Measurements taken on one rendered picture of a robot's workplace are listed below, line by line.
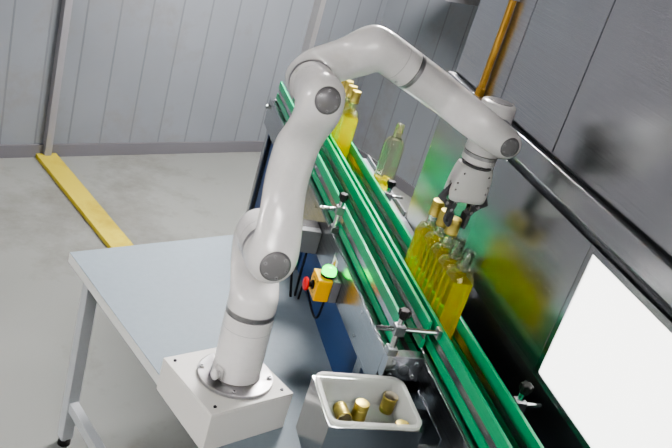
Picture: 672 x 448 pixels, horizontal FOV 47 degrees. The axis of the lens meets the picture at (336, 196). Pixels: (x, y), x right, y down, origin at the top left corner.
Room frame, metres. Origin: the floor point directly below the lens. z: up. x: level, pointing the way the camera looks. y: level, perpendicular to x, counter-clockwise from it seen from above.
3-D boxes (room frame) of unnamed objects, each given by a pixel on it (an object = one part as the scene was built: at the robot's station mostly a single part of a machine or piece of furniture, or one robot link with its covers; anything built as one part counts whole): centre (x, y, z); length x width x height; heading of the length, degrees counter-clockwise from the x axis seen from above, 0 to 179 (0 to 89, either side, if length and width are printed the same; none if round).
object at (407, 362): (1.60, -0.27, 1.02); 0.09 x 0.04 x 0.07; 110
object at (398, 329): (1.59, -0.25, 1.12); 0.17 x 0.03 x 0.12; 110
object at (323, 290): (1.97, -0.04, 0.96); 0.07 x 0.07 x 0.07; 20
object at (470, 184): (1.81, -0.30, 1.45); 0.10 x 0.07 x 0.11; 110
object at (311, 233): (2.23, 0.06, 0.96); 0.08 x 0.08 x 0.08; 20
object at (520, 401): (1.43, -0.53, 1.11); 0.07 x 0.04 x 0.13; 110
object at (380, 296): (2.44, 0.07, 1.09); 1.75 x 0.01 x 0.08; 20
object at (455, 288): (1.71, -0.35, 1.16); 0.06 x 0.06 x 0.21; 21
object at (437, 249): (1.82, -0.30, 1.16); 0.06 x 0.06 x 0.21; 20
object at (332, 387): (1.45, -0.20, 0.97); 0.22 x 0.17 x 0.09; 110
